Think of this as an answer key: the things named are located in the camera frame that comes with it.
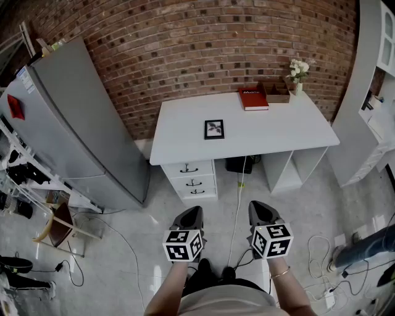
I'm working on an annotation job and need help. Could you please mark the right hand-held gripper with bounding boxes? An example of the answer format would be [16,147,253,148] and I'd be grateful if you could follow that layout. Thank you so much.
[246,200,294,260]

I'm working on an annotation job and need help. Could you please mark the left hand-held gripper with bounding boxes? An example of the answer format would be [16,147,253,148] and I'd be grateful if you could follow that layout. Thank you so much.
[162,206,208,264]

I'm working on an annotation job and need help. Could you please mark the black picture frame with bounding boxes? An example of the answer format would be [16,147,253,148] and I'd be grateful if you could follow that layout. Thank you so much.
[204,119,225,140]

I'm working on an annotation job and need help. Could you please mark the person's left forearm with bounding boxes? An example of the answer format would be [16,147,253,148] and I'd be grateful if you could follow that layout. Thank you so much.
[144,260,198,316]

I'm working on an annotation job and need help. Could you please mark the person's right forearm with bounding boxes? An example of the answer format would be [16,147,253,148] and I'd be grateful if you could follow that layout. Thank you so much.
[267,257,318,316]

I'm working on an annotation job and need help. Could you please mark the white drawer with black handle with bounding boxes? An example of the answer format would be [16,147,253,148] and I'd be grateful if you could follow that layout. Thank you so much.
[169,175,216,190]
[177,186,218,200]
[162,159,215,179]

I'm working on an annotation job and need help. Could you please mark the black box under desk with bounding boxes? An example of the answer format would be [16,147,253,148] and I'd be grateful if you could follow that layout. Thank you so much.
[225,156,254,175]

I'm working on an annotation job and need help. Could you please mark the white desk with drawers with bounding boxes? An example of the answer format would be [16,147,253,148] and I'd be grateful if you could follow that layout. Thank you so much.
[149,90,341,203]

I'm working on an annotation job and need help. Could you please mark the person's black trousers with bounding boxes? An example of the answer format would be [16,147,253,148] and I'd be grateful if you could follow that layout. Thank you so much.
[181,258,269,299]

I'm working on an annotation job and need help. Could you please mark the person's beige top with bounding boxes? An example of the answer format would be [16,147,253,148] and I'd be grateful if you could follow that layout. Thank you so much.
[178,283,291,316]

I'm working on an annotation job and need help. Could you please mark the wooden chair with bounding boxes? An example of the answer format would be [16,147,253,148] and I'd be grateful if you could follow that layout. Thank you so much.
[32,202,102,259]

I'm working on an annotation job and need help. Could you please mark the white tall cabinet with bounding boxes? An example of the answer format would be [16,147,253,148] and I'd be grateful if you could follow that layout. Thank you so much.
[326,0,395,188]

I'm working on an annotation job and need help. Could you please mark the brown wooden organizer box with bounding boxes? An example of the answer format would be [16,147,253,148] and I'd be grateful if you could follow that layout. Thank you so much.
[258,80,291,104]

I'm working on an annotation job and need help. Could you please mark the red hardcover book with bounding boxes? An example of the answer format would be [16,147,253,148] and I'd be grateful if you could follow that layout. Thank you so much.
[237,87,270,112]

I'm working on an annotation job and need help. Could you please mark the grey refrigerator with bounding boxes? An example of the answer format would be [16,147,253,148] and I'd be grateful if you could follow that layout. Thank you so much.
[0,36,151,212]

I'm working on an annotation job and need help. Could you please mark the black round pot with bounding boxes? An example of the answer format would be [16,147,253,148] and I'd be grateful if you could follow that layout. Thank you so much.
[17,200,34,220]

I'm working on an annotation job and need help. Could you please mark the black round stool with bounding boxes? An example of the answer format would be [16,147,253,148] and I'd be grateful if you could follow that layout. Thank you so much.
[0,256,33,274]

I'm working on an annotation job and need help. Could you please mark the black clothes on rack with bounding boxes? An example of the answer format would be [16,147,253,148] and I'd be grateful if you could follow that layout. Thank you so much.
[6,163,51,186]

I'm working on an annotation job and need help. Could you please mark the white flower bouquet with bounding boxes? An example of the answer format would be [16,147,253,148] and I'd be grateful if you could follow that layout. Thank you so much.
[286,58,311,84]

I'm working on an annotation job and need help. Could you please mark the white shelf rack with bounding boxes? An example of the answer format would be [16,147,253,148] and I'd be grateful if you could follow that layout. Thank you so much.
[0,117,102,217]

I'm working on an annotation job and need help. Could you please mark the red paper fridge magnet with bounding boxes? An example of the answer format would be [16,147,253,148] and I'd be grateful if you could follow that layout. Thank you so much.
[7,94,25,120]

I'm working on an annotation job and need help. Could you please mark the white fridge label sticker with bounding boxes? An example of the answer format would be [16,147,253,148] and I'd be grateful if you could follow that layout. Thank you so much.
[17,69,36,95]

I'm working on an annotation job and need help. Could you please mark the gold bracelet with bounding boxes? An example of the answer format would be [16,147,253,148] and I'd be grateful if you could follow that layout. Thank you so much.
[270,265,291,279]

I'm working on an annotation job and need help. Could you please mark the white floor cable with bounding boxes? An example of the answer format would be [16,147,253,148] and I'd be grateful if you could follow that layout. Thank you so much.
[227,156,247,268]

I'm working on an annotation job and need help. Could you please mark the white metal table leg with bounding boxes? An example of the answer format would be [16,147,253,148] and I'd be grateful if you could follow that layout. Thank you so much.
[0,21,36,78]

